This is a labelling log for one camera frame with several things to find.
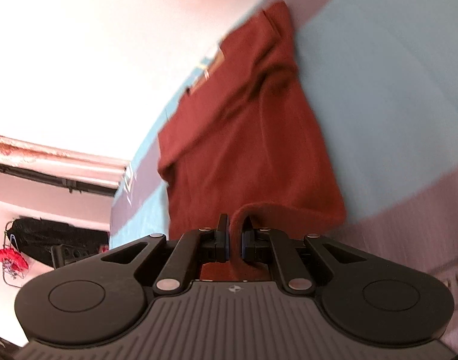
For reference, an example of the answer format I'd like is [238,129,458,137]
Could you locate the dark red knit sweater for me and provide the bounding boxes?
[158,1,346,281]

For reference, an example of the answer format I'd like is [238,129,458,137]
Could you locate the black bag on wall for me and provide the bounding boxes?
[7,217,109,267]

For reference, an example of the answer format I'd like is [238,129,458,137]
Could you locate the black window frame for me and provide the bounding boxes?
[0,164,117,197]

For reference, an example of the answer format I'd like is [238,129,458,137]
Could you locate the red item on wire rack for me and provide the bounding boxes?
[0,247,29,275]

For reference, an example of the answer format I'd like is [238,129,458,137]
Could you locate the pink floral curtain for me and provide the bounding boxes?
[0,136,129,188]

